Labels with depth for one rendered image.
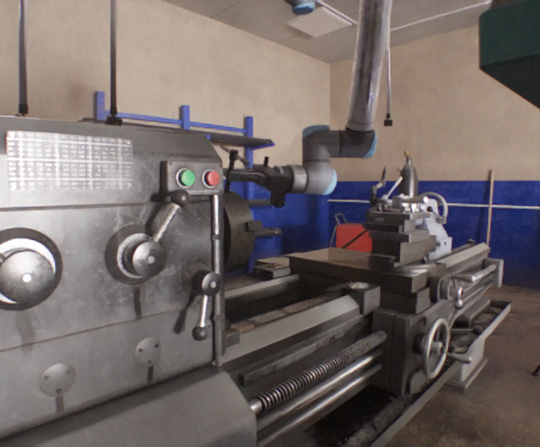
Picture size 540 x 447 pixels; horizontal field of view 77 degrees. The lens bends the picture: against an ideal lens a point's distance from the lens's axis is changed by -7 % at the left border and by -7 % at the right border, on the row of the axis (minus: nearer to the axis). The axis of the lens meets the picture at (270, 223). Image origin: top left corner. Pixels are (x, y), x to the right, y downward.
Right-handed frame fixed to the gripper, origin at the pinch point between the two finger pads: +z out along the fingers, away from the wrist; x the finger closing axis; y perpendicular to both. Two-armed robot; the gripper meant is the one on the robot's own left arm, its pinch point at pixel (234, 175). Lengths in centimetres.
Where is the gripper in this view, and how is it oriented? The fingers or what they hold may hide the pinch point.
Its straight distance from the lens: 104.4
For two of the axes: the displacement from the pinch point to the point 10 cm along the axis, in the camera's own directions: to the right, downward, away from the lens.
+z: -8.9, 0.0, -4.7
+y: 1.9, -9.2, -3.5
